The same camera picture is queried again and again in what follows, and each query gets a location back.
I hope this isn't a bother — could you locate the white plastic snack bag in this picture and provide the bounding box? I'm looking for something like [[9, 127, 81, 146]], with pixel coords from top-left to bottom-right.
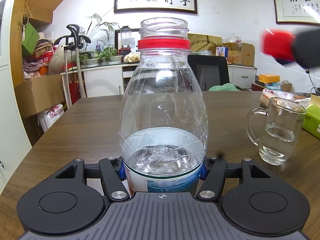
[[260, 88, 311, 108]]

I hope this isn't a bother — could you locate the clear bag of popcorn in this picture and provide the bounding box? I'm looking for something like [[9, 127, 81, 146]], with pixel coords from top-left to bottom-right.
[[123, 52, 141, 64]]

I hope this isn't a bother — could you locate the green tissue pack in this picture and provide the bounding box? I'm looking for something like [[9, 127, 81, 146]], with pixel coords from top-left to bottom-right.
[[301, 95, 320, 141]]

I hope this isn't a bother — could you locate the square framed calligraphy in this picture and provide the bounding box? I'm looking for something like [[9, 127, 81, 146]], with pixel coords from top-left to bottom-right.
[[270, 0, 320, 26]]

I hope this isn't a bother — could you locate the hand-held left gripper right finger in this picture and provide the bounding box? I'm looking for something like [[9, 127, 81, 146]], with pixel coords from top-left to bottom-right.
[[195, 155, 272, 202]]

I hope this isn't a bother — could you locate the black office chair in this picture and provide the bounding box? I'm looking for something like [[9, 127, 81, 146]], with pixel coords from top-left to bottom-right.
[[187, 55, 230, 92]]

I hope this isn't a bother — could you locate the potted green plant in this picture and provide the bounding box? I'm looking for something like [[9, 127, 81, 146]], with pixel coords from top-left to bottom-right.
[[79, 51, 100, 67], [100, 47, 124, 64]]

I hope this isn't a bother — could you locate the wooden wall shelf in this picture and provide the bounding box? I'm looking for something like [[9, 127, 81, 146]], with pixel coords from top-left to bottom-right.
[[25, 2, 54, 26]]

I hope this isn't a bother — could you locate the red cardboard box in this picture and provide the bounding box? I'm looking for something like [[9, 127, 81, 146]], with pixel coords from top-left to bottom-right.
[[37, 51, 54, 63]]

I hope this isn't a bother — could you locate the green cloth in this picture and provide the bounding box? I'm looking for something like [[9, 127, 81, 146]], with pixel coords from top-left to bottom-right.
[[208, 82, 238, 92]]

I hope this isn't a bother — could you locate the dreamcatcher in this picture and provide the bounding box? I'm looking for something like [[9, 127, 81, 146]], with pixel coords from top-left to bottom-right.
[[20, 12, 30, 41]]

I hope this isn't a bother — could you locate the open cardboard box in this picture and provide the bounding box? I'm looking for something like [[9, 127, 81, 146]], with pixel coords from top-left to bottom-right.
[[222, 42, 256, 67]]

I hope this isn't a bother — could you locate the tall leafy plant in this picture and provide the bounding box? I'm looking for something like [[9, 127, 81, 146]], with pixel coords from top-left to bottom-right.
[[86, 13, 121, 48]]

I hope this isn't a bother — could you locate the red paper bag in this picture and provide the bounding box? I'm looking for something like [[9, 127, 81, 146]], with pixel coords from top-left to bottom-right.
[[68, 67, 82, 101]]

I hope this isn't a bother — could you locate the white sack with red print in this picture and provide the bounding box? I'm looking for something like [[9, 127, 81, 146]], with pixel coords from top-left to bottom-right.
[[37, 103, 65, 133]]

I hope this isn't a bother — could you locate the large cardboard box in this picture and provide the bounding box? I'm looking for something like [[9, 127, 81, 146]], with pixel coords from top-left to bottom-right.
[[15, 73, 67, 118]]

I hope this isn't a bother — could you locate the orange flat box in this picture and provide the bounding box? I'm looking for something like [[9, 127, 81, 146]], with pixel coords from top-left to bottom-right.
[[258, 73, 280, 83]]

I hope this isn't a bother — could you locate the black cable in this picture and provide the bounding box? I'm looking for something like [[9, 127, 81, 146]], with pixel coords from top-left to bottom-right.
[[306, 68, 320, 96]]

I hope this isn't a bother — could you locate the plastic bag with red print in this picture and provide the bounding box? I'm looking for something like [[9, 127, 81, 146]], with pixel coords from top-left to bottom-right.
[[228, 33, 242, 44]]

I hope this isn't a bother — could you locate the blender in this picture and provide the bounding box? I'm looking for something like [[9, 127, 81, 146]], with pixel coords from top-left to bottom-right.
[[119, 25, 133, 56]]

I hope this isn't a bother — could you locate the stack of folded cloths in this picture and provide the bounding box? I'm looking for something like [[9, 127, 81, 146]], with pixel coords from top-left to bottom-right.
[[22, 60, 49, 81]]

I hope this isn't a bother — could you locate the red bottle cap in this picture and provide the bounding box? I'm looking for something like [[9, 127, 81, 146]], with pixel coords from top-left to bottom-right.
[[259, 28, 297, 65]]

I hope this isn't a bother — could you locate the green box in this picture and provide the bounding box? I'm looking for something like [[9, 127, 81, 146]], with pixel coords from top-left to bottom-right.
[[21, 22, 41, 54]]

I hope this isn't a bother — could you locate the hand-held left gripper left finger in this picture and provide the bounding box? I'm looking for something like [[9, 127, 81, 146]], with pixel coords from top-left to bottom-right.
[[53, 157, 131, 202]]

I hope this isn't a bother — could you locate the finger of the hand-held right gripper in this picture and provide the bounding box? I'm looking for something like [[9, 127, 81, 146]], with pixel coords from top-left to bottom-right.
[[292, 29, 320, 69]]

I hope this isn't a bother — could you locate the clear glass mug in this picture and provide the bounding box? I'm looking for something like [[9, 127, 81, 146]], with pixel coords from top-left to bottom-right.
[[245, 96, 307, 166]]

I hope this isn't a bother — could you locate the clear plastic water bottle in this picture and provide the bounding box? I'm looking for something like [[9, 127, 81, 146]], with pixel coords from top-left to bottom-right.
[[118, 17, 209, 198]]

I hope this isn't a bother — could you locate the low white sideboard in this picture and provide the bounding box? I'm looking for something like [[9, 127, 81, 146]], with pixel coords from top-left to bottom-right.
[[60, 63, 258, 98]]

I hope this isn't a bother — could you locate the white glass-door cabinet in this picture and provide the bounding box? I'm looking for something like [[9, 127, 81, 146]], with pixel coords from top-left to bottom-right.
[[0, 0, 33, 196]]

